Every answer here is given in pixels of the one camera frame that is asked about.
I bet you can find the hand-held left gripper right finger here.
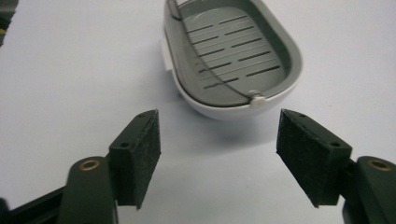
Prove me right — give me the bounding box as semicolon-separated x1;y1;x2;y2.
276;108;353;208

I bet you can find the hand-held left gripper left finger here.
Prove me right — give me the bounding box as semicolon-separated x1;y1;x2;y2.
107;108;163;210

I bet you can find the white and grey drain basket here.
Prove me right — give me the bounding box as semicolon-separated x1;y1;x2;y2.
160;0;304;121

